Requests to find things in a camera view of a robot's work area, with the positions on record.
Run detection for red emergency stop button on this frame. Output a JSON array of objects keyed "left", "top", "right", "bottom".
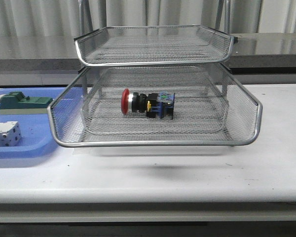
[{"left": 121, "top": 88, "right": 175, "bottom": 119}]

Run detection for silver mesh tray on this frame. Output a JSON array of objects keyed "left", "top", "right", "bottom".
[
  {"left": 74, "top": 25, "right": 235, "bottom": 67},
  {"left": 83, "top": 98, "right": 228, "bottom": 136},
  {"left": 47, "top": 64, "right": 262, "bottom": 147}
]

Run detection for blue plastic tray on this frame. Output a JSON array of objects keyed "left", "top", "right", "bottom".
[{"left": 0, "top": 86, "right": 82, "bottom": 160}]

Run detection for dark grey rear counter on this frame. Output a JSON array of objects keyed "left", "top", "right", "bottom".
[{"left": 0, "top": 33, "right": 296, "bottom": 74}]

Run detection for white circuit breaker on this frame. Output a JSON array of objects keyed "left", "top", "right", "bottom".
[{"left": 0, "top": 121, "right": 21, "bottom": 147}]

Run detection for silver metal rack frame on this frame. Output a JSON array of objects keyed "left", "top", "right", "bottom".
[{"left": 73, "top": 27, "right": 238, "bottom": 148}]

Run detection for green and beige switch block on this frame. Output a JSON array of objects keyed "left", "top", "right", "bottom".
[{"left": 0, "top": 91, "right": 53, "bottom": 115}]

